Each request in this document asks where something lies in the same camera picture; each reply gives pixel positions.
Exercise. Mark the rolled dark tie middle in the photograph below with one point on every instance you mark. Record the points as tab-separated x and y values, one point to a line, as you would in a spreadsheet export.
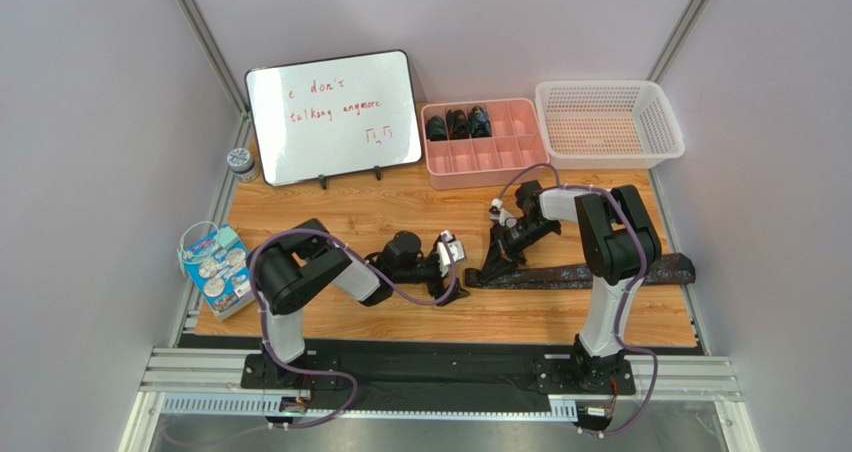
457	124

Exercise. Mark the aluminium frame rail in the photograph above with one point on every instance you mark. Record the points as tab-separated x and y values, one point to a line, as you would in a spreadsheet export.
195	381

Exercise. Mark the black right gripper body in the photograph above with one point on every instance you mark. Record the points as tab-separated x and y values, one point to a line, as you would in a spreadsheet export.
505	247

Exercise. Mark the rolled dark tie left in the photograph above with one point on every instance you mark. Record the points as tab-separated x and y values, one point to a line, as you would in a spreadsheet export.
436	129

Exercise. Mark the white plastic mesh basket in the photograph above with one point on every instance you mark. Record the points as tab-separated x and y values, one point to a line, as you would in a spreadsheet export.
607	124

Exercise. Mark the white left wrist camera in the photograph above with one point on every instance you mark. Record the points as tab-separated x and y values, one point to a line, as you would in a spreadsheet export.
451	252

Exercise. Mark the small white patterned jar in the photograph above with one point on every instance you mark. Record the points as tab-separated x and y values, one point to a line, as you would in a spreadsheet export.
242	164

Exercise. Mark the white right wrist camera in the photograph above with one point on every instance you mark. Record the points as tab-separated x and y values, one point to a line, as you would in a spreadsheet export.
499	215

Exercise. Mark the whiteboard with red writing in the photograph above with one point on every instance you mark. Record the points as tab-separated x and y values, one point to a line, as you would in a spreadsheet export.
335	116

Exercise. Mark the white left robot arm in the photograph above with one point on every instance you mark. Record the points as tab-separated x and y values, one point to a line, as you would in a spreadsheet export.
290	269

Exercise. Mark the blue snack box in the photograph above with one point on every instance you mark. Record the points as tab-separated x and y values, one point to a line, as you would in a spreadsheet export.
215	259

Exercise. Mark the rolled blue tie right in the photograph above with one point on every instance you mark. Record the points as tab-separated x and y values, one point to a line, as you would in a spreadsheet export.
479	123

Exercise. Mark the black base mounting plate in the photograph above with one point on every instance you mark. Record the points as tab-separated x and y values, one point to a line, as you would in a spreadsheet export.
457	377

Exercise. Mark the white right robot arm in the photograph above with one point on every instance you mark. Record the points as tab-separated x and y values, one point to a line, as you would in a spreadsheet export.
619	243

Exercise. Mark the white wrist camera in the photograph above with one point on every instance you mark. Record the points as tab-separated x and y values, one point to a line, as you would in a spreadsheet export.
451	252
499	215

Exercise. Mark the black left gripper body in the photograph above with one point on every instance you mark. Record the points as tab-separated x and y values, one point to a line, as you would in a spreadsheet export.
438	276

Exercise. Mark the rolled dark tie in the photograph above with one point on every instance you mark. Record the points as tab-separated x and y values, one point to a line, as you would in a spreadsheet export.
436	129
457	124

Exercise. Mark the dark floral necktie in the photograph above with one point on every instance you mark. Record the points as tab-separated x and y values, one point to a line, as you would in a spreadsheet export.
670	269

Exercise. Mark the pink divided organizer box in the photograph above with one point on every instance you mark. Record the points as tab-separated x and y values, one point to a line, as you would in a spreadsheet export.
516	144

